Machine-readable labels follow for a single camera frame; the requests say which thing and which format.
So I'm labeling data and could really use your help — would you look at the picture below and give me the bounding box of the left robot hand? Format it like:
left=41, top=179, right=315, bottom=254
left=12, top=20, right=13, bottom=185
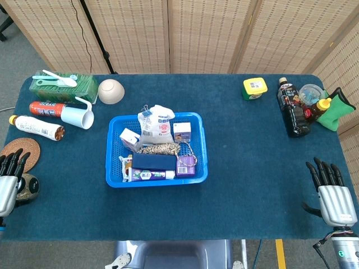
left=0, top=148, right=31, bottom=218

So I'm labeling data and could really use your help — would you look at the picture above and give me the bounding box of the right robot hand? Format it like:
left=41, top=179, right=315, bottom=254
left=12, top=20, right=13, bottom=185
left=301, top=156, right=358, bottom=228

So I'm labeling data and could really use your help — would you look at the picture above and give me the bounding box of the small white pink box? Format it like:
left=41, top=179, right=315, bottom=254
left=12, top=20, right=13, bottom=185
left=119, top=128, right=142, bottom=152

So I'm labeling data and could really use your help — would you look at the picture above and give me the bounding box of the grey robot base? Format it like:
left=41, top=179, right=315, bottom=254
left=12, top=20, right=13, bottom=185
left=105, top=239, right=245, bottom=269

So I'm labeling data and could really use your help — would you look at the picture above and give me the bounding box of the blue plastic basket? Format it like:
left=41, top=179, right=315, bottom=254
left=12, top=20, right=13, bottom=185
left=105, top=112, right=209, bottom=188

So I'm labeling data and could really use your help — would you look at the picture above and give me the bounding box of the small dark round object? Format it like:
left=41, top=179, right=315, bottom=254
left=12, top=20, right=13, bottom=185
left=15, top=173, right=40, bottom=201

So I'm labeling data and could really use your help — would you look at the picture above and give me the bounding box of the woven round coaster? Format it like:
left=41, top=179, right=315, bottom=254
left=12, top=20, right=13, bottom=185
left=0, top=137, right=41, bottom=173

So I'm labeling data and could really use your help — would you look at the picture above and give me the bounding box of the white bottle yellow cap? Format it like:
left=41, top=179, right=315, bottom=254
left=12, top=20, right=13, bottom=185
left=8, top=114, right=66, bottom=142

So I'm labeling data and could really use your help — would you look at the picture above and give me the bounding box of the orange can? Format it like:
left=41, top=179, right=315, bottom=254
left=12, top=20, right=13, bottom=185
left=29, top=101, right=68, bottom=118

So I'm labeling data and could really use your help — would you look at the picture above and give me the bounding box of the green cloth pouch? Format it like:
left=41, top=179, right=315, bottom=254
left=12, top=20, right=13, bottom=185
left=315, top=86, right=357, bottom=132

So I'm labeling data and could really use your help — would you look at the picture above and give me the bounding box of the teal table cloth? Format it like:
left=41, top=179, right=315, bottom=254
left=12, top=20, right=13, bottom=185
left=1, top=73, right=359, bottom=242

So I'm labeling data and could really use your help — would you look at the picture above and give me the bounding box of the brown sauce bottle yellow cap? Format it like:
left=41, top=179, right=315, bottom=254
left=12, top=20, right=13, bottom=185
left=303, top=97, right=333, bottom=122

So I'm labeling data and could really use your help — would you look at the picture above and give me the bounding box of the dark drink bottle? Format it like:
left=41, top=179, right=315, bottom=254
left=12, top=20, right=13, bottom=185
left=277, top=77, right=312, bottom=138

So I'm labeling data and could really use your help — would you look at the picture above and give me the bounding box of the white plastic mug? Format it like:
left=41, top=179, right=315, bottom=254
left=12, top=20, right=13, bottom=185
left=60, top=96, right=95, bottom=130

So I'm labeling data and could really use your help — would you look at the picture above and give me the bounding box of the clear plastic lidded cup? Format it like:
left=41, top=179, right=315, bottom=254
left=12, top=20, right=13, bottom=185
left=298, top=84, right=326, bottom=106

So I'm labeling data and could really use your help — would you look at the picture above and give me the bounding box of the green tissue box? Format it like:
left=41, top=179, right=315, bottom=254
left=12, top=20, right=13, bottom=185
left=29, top=71, right=99, bottom=105

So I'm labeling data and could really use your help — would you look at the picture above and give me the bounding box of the white snack packet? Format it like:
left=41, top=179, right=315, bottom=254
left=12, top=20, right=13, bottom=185
left=118, top=155, right=134, bottom=182

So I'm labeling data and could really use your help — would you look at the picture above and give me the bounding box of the white plastic spoon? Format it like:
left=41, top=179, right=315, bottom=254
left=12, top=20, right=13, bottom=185
left=42, top=69, right=78, bottom=88

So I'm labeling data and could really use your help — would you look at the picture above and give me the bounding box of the green tub yellow lid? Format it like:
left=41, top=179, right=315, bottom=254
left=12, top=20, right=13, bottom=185
left=242, top=77, right=268, bottom=101

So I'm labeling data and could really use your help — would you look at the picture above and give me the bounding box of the beige bowl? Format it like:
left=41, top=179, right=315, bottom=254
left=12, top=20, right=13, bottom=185
left=98, top=78, right=126, bottom=105

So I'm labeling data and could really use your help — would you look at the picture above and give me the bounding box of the purple toothpaste tube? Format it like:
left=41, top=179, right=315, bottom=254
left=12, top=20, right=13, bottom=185
left=127, top=167, right=176, bottom=182

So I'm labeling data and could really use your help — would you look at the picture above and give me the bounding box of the navy blue box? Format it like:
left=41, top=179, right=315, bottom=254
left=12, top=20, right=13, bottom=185
left=131, top=152, right=178, bottom=171

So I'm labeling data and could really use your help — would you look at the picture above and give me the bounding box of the small purple box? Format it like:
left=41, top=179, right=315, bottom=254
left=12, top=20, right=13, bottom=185
left=176, top=155, right=196, bottom=177

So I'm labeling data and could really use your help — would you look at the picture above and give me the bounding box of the white printed bag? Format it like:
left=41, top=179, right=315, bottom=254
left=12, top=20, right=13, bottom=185
left=137, top=104, right=176, bottom=145

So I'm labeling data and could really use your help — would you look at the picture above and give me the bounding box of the purple juice box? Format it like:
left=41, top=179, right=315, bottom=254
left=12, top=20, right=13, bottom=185
left=173, top=122, right=192, bottom=144

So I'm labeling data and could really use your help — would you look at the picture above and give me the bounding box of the black stand pole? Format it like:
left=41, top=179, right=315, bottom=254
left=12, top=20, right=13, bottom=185
left=79, top=0, right=117, bottom=75

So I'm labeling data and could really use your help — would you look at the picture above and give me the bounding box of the blue floor cable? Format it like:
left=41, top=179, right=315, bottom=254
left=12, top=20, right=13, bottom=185
left=253, top=239, right=264, bottom=269

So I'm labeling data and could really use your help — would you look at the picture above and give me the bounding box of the teal handled brush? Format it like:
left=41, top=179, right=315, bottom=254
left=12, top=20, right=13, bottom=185
left=32, top=74, right=78, bottom=82

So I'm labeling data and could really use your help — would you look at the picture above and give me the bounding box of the braided beige rope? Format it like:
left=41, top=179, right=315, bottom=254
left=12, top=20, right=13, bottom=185
left=137, top=141, right=198, bottom=168

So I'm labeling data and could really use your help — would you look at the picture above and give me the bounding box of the black hanging cable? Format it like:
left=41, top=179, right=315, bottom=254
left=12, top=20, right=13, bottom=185
left=70, top=0, right=94, bottom=74

